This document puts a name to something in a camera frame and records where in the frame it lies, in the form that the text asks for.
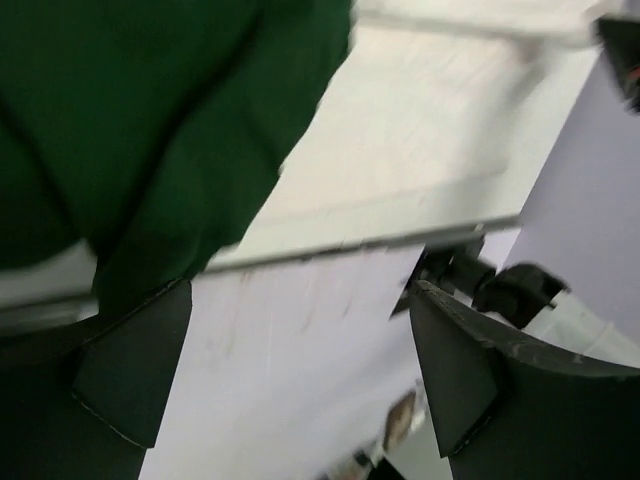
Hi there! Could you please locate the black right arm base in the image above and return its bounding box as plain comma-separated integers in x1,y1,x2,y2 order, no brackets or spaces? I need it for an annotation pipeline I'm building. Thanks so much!
390,237,497,319

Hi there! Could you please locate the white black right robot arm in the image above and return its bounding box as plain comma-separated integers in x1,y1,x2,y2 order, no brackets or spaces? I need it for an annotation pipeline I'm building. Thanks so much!
410,264,639,479

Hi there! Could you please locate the white green Charlie Brown shirt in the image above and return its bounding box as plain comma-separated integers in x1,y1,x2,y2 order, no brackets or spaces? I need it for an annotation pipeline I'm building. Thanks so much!
1,1,622,310

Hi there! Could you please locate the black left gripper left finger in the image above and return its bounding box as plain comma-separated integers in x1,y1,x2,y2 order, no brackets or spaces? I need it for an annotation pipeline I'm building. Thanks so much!
1,280,192,480

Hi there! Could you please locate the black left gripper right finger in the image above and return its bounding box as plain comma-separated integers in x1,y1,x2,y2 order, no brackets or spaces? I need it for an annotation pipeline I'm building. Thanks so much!
410,282,639,479

